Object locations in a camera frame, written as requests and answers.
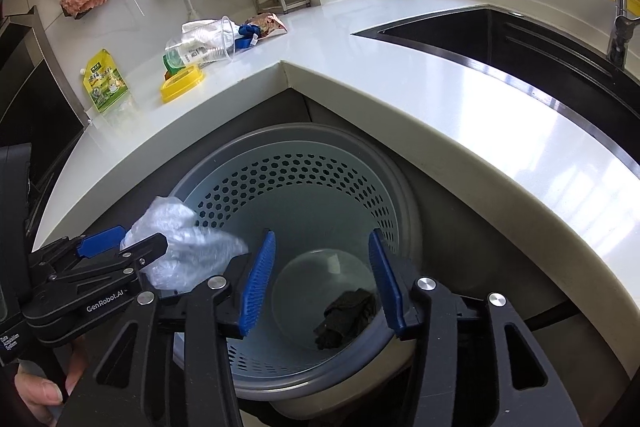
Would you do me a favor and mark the red printed snack wrapper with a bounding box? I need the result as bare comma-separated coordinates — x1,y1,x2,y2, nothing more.
245,13,287,38

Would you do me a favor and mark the crumpled white grid paper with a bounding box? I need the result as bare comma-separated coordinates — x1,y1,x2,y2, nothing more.
181,19,226,42

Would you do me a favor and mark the person's left hand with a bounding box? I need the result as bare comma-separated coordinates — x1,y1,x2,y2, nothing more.
14,337,89,427

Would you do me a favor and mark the dark kitchen sink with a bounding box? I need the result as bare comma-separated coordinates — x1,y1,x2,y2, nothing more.
352,5,640,158

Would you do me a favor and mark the grey perforated waste basket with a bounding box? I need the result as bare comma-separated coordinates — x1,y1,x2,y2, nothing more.
167,122,421,418

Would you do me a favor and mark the yellow seasoning pouch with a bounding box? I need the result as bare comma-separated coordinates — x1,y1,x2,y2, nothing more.
80,48,130,114

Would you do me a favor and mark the blue fabric strap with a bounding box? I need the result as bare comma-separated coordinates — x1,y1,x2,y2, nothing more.
235,24,262,51

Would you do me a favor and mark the black crumpled wrapper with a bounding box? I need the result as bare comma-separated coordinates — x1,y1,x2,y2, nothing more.
314,288,377,350

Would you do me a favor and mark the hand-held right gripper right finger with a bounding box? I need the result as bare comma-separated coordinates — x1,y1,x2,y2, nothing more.
368,229,591,427

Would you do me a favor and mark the yellow plastic container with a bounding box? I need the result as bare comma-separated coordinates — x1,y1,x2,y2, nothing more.
160,66,206,104

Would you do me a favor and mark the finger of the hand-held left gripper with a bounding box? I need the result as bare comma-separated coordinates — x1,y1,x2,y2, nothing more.
47,233,169,292
29,226,126,270

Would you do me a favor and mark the clear plastic cup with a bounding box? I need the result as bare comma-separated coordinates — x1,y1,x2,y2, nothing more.
167,16,237,64

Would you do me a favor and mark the metal kitchen faucet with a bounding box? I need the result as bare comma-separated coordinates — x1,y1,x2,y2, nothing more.
602,0,640,66

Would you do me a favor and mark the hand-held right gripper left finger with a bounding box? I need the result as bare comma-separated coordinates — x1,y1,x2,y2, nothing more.
60,229,278,427

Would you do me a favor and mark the clear plastic bag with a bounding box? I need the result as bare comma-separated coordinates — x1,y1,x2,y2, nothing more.
120,196,250,293

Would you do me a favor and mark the green plastic bottle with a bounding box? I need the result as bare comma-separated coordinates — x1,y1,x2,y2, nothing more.
163,46,201,72

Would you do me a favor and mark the black built-in appliance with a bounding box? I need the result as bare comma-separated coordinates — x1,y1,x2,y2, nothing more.
0,7,86,148

